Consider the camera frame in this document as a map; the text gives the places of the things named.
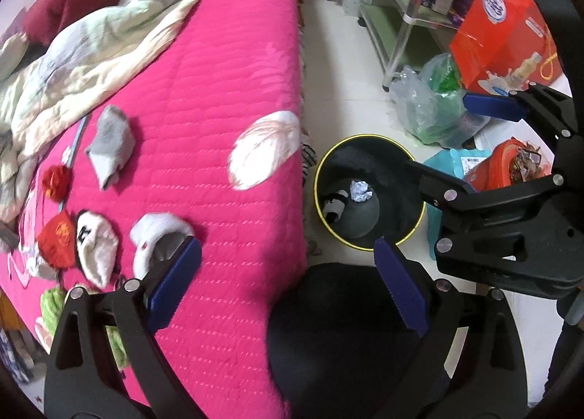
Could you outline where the grey sock red mark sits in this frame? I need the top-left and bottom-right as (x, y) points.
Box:
(130, 212), (194, 280)

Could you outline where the grey sock ball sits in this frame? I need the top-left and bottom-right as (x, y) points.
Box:
(85, 105), (136, 191)

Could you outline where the white paper ball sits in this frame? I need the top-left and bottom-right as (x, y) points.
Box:
(349, 180), (373, 203)

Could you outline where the white black sock ball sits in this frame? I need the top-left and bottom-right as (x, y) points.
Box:
(322, 190), (349, 224)

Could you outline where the teal plastic package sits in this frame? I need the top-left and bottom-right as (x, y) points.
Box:
(424, 148), (491, 261)

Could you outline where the black bin yellow rim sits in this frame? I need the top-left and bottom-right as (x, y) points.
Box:
(313, 134), (424, 252)

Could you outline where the green fluffy sock left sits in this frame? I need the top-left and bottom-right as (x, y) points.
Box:
(35, 287), (129, 372)

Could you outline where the clear green plastic bag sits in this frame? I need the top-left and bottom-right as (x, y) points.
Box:
(389, 53), (490, 149)

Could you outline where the crumpled paper on bed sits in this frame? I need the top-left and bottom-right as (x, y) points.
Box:
(20, 243), (58, 282)

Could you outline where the large red sock ball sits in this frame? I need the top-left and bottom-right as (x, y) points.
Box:
(36, 211), (76, 270)

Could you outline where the small red sock ball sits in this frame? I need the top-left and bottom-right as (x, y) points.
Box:
(42, 165), (72, 203)

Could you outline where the pink quilted bedspread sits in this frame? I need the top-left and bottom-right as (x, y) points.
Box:
(1, 0), (306, 418)

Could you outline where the pale green rumpled blanket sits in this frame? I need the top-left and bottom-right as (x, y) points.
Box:
(1, 0), (199, 223)

